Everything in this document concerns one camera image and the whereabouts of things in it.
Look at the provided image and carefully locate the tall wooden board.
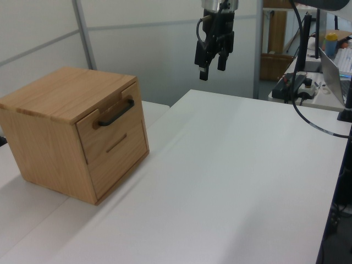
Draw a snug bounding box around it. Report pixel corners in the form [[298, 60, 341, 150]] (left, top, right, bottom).
[[268, 10, 287, 54]]

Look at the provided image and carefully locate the silver laptop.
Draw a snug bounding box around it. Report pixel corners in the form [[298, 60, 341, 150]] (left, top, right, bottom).
[[318, 47, 352, 107]]

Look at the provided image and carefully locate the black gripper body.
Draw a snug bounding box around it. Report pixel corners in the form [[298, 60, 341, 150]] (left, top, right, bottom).
[[202, 9, 235, 39]]

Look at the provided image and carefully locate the blue bottle with yellow lid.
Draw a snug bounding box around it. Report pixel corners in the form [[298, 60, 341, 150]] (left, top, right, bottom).
[[324, 32, 339, 58]]

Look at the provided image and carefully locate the emergency stop button box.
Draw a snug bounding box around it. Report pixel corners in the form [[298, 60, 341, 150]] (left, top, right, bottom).
[[298, 78, 317, 100]]

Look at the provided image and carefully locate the black metal drawer handle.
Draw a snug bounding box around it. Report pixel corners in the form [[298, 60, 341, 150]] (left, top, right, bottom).
[[98, 98, 135, 128]]

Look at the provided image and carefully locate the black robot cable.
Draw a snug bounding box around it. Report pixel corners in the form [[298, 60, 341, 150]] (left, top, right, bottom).
[[196, 0, 352, 138]]

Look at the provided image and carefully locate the wooden cabinet box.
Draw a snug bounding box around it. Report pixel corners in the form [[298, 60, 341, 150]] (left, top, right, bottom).
[[0, 67, 151, 206]]

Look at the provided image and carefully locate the white side table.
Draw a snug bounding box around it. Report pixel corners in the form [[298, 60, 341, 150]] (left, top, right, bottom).
[[268, 65, 348, 112]]

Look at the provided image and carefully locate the grey partition post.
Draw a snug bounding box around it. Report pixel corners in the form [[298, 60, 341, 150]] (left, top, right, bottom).
[[73, 0, 97, 72], [252, 0, 265, 100]]

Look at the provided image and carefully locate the wooden drawer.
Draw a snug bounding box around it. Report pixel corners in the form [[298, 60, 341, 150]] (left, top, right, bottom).
[[75, 81, 151, 166]]

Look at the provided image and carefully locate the white keyboard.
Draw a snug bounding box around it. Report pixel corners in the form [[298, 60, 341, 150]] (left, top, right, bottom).
[[337, 47, 352, 75]]

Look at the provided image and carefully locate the black monitor stand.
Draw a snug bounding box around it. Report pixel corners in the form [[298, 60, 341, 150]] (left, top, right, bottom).
[[301, 13, 323, 73]]

